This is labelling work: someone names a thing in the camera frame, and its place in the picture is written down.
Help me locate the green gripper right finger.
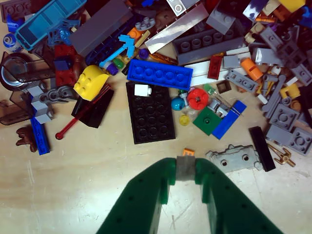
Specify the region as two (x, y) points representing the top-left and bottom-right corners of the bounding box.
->
(185, 156), (285, 234)

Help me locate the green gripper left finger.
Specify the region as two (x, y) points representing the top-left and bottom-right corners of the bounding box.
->
(96, 156), (186, 234)

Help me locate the grey Lego plate with holes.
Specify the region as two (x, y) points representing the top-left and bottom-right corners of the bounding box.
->
(205, 144), (264, 174)

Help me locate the black long Lego tile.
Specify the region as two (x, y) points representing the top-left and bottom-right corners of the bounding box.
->
(248, 126), (276, 173)

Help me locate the gold Lego piece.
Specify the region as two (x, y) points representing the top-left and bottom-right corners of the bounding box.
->
(268, 143), (297, 168)

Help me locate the large black Lego plate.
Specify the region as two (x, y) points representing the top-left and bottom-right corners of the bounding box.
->
(125, 81), (176, 145)

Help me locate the blue Lego tile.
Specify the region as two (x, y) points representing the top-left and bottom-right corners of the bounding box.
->
(211, 100), (247, 140)

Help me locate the green square Lego tile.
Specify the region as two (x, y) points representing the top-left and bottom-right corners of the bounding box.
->
(192, 106), (222, 136)

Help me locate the grey square Lego plate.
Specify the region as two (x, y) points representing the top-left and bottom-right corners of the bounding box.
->
(289, 126), (312, 156)
(269, 104), (301, 132)

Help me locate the black Lego slope brick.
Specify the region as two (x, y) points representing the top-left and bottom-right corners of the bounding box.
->
(71, 85), (115, 129)

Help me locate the teal Lego ball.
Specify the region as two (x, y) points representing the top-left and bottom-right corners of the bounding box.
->
(170, 97), (184, 111)

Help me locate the red Lego rod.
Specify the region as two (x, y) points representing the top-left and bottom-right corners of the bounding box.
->
(55, 85), (113, 140)

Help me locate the small white Lego brick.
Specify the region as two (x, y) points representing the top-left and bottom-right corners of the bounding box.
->
(134, 84), (152, 97)

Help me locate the red round Lego piece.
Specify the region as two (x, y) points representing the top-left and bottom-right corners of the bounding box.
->
(187, 89), (209, 110)

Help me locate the grey Lego liftarm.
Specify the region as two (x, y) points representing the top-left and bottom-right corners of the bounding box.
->
(262, 74), (286, 117)

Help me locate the blue Lego technic beam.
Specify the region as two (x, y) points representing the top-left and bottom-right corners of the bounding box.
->
(30, 117), (51, 156)

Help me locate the transparent green Lego stud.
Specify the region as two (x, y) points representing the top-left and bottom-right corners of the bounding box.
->
(203, 84), (215, 97)

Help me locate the brown square Lego piece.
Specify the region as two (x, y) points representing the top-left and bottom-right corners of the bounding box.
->
(216, 81), (231, 93)

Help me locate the blue Lego plate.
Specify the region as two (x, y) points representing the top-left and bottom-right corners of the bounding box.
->
(126, 58), (194, 91)

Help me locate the narrow grey Lego plate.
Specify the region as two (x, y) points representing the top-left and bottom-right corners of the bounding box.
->
(224, 69), (258, 93)

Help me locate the yellow curved Lego brick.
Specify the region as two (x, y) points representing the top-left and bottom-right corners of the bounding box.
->
(73, 64), (110, 102)

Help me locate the yellow Lego piece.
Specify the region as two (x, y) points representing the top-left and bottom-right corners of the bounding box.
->
(279, 84), (300, 99)

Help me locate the small purple Lego piece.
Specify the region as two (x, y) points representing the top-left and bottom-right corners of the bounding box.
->
(106, 63), (119, 76)

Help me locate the grey Lego technic assembly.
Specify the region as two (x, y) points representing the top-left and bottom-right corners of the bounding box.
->
(26, 85), (74, 124)

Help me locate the orange Lego brick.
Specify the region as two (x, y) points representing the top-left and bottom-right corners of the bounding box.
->
(240, 58), (264, 81)

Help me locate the white long Lego tile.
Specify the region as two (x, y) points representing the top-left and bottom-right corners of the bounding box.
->
(184, 60), (247, 86)

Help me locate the small dark red Lego plate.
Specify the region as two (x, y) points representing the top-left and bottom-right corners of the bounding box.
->
(207, 55), (224, 79)

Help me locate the dark red Lego brick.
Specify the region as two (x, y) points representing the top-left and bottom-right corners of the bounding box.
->
(54, 45), (78, 87)

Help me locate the smoke transparent Lego panel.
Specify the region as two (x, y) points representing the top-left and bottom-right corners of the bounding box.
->
(0, 52), (57, 125)

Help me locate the light blue Lego pickaxe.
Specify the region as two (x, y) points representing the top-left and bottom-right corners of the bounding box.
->
(98, 35), (136, 69)

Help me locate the dark grey Lego plate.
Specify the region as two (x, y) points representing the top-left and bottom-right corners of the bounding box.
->
(173, 29), (247, 65)

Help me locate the tan Lego bar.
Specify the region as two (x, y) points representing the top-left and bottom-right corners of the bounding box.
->
(134, 30), (151, 48)

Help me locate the silver long Lego tile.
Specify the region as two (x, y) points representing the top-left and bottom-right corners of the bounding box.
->
(144, 3), (210, 54)

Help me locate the grey round Lego plate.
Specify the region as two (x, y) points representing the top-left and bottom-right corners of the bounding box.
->
(135, 17), (156, 31)

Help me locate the large grey Lego slope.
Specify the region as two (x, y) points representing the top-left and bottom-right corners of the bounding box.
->
(69, 0), (134, 57)

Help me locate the clear round Lego dish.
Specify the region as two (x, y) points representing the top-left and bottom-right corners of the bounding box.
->
(0, 52), (32, 91)

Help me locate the teal Lego container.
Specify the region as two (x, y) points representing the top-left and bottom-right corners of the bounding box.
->
(15, 0), (87, 51)

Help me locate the white and blue Lego head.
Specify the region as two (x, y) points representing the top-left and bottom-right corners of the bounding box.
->
(2, 33), (22, 52)

